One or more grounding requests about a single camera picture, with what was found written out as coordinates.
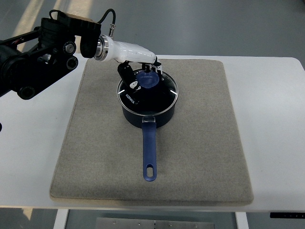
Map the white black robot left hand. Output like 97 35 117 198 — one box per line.
94 35 163 105

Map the glass pot lid blue knob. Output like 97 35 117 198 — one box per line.
117 72 178 115

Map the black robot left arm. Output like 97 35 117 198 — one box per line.
0 9 116 100

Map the grey felt mat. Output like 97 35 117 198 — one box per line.
50 59 254 206

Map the metal plate under table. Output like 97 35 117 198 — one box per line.
95 218 215 229

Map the black table control panel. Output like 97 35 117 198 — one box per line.
270 212 305 219

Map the dark blue saucepan blue handle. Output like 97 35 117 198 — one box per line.
120 103 176 181

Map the white table leg frame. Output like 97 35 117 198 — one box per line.
53 209 69 229

